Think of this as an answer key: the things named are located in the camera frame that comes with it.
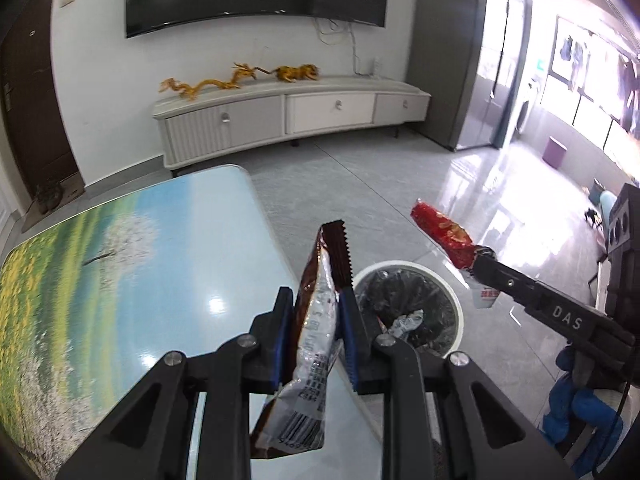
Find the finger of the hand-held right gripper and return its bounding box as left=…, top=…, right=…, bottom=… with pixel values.
left=472, top=245, right=608, bottom=347

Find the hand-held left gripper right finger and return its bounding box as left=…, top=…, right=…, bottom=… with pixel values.
left=339, top=287, right=576, bottom=480

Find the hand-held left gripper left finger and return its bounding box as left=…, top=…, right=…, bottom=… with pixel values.
left=57, top=286, right=296, bottom=480

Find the brown snack wrapper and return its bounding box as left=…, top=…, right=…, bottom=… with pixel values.
left=249, top=220, right=355, bottom=461

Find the black plastic bin liner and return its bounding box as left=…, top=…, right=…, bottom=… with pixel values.
left=357, top=269, right=451, bottom=356

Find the white round trash bin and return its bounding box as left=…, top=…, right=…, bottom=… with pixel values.
left=352, top=260, right=462, bottom=359

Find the red snack wrapper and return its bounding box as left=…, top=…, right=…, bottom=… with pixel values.
left=410, top=199, right=501, bottom=309

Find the person's right hand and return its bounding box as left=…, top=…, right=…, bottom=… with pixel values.
left=541, top=347, right=626, bottom=461

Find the crumpled silver blue wrapper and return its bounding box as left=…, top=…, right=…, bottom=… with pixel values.
left=387, top=310, right=426, bottom=341

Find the purple stool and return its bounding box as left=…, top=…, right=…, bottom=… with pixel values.
left=544, top=136, right=568, bottom=168

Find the landscape print coffee table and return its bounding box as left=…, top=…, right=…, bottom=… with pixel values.
left=0, top=164, right=386, bottom=480

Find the white washing machine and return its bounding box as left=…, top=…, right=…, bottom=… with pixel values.
left=517, top=80, right=543, bottom=136

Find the row of hanging clothes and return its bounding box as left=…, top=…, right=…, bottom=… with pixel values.
left=557, top=35, right=640, bottom=137

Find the white TV cabinet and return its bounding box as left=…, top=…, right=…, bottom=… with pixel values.
left=151, top=75, right=432, bottom=168

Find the grey sliding glass door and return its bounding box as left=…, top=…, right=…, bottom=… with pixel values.
left=407, top=0, right=526, bottom=153

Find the golden dragon figurine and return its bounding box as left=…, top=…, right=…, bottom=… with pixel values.
left=159, top=62, right=258, bottom=103

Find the golden tiger figurine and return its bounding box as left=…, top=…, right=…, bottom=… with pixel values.
left=272, top=64, right=321, bottom=83

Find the pair of dark shoes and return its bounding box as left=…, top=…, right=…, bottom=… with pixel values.
left=32, top=182, right=63, bottom=212

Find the dark brown door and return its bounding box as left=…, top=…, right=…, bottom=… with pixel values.
left=0, top=0, right=81, bottom=202

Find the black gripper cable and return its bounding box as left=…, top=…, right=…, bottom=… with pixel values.
left=590, top=385, right=632, bottom=480

